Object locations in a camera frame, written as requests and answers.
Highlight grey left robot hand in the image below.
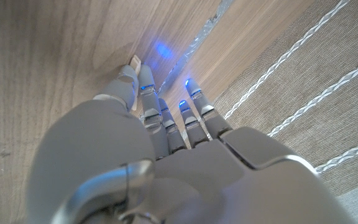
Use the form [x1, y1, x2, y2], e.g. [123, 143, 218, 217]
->
[26, 63, 357, 224]

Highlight grey tape outline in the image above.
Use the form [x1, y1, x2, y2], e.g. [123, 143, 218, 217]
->
[157, 0, 236, 94]

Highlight beige striped backdrop cloth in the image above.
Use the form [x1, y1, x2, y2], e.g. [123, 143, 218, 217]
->
[211, 0, 358, 224]

